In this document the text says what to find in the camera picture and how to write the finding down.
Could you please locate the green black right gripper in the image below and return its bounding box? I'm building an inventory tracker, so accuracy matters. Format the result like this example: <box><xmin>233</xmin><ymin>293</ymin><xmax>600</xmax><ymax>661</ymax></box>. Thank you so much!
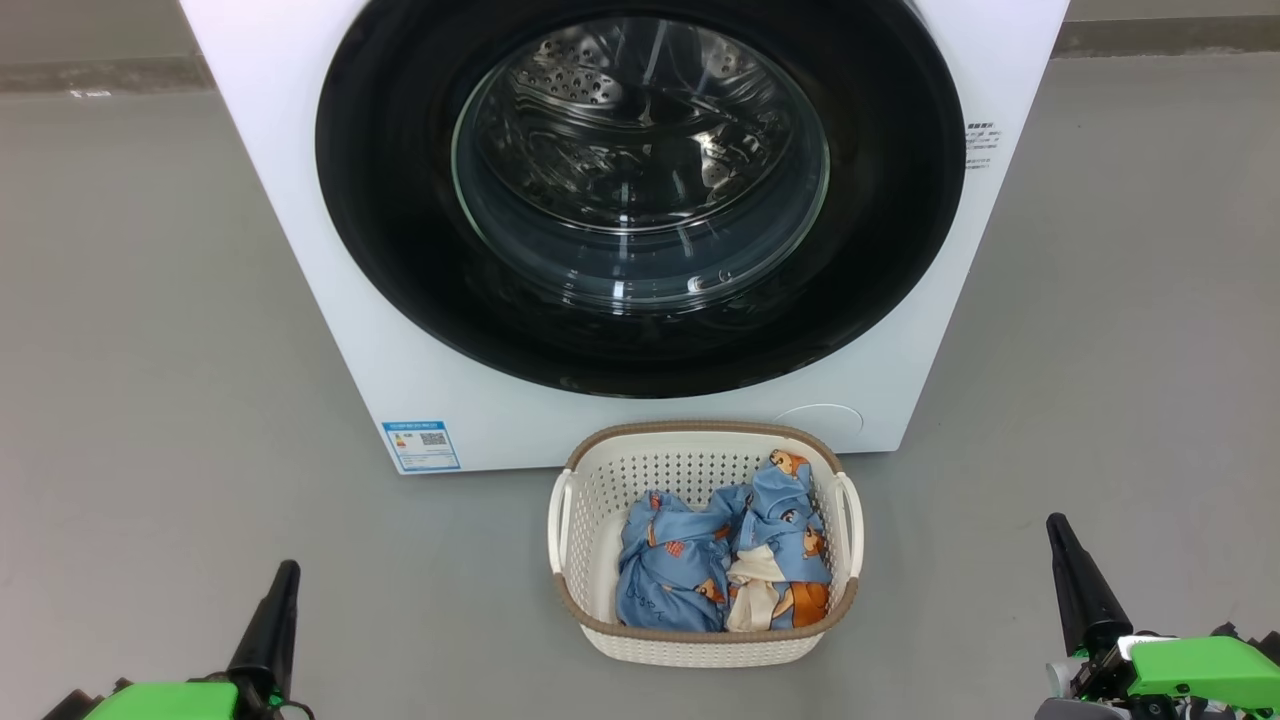
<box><xmin>1035</xmin><ymin>513</ymin><xmax>1280</xmax><ymax>720</ymax></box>

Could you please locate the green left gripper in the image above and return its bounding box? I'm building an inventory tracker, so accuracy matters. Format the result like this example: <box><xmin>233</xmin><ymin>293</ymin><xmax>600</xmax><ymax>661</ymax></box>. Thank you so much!
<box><xmin>45</xmin><ymin>560</ymin><xmax>313</xmax><ymax>720</ymax></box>

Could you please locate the blue garment with cream lining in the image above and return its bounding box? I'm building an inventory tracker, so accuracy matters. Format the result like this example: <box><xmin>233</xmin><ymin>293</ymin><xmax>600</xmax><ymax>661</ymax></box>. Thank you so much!
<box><xmin>725</xmin><ymin>450</ymin><xmax>833</xmax><ymax>633</ymax></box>

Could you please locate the black round glass washer door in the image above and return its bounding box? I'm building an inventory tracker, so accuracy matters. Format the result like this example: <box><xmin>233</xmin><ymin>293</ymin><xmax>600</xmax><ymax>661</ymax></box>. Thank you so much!
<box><xmin>315</xmin><ymin>0</ymin><xmax>967</xmax><ymax>399</ymax></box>

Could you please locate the white front-load washing machine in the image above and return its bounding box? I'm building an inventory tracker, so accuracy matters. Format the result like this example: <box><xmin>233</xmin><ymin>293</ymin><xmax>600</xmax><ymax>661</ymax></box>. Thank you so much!
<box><xmin>180</xmin><ymin>0</ymin><xmax>1071</xmax><ymax>475</ymax></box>

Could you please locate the blue energy label sticker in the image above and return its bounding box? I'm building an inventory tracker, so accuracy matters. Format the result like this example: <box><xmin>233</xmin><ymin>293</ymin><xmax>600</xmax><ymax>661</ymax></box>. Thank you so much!
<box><xmin>381</xmin><ymin>420</ymin><xmax>462</xmax><ymax>474</ymax></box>

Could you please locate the round white filter cover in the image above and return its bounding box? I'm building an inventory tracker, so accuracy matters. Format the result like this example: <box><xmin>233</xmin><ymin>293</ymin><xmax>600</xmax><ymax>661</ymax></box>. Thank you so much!
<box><xmin>772</xmin><ymin>403</ymin><xmax>864</xmax><ymax>446</ymax></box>

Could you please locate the cream laundry basket brown rim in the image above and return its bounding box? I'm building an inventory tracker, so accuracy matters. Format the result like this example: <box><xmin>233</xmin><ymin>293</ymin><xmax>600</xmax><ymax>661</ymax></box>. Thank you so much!
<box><xmin>547</xmin><ymin>420</ymin><xmax>865</xmax><ymax>668</ymax></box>

